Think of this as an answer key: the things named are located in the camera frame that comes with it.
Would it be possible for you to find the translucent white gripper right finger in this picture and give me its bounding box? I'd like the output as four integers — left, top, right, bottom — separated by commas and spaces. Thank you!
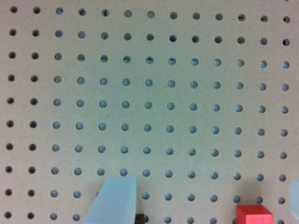
289, 180, 299, 217

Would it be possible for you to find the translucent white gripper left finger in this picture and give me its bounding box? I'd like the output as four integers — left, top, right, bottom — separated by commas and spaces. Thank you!
82, 177, 136, 224

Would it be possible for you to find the black interlocking cube block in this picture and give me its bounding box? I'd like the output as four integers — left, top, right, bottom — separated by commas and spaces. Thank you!
135, 214, 145, 224

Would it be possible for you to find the red rectangular block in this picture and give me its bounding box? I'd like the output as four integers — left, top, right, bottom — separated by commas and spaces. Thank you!
236, 204, 273, 224

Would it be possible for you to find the brown perforated pegboard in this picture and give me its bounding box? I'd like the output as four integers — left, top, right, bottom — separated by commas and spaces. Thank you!
0, 0, 299, 224

